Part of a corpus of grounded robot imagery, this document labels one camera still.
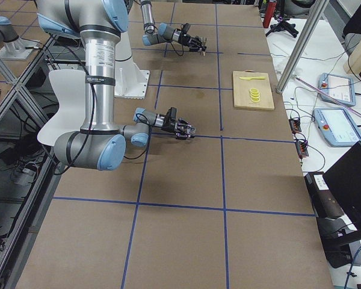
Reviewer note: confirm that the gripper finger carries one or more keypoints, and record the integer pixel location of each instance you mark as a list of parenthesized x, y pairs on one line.
[(186, 126), (202, 50), (202, 39), (188, 136)]

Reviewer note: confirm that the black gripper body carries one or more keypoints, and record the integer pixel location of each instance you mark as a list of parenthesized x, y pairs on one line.
[(171, 126), (186, 38)]

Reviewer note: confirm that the clear glass cup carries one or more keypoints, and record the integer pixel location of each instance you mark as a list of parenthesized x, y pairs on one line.
[(191, 130)]

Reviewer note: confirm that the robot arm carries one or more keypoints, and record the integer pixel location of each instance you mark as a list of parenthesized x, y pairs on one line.
[(83, 133), (165, 33)]

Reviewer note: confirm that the yellow plastic knife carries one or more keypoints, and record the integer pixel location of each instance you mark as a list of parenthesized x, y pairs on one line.
[(252, 78)]

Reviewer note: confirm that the bamboo cutting board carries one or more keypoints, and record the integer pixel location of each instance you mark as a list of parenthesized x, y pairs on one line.
[(241, 95)]

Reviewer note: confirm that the back lemon slice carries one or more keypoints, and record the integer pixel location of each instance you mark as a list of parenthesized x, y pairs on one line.
[(254, 90)]

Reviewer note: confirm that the red cylinder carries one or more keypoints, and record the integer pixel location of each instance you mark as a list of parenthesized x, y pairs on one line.
[(269, 12)]

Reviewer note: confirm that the white plastic chair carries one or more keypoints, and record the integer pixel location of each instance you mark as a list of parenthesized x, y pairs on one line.
[(69, 88)]

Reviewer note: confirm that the far teach pendant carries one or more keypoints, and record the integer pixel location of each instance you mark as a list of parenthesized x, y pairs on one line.
[(338, 87)]

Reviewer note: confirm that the teach pendant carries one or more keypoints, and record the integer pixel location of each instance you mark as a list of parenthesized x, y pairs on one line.
[(337, 127), (338, 87)]

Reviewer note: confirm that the near teach pendant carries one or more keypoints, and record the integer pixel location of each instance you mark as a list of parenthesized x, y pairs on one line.
[(337, 127)]

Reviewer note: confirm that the black power box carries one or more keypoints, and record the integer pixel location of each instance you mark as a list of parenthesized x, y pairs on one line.
[(323, 202)]

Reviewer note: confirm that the black monitor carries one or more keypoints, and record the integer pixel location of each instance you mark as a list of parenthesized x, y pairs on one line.
[(344, 181)]

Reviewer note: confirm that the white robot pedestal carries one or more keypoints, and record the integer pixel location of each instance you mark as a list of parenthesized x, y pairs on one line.
[(131, 81)]

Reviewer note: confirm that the black camera tripod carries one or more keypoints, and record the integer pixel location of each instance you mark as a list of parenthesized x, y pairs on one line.
[(283, 25)]

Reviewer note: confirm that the aluminium frame post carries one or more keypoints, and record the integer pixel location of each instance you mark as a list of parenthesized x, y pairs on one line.
[(308, 29)]

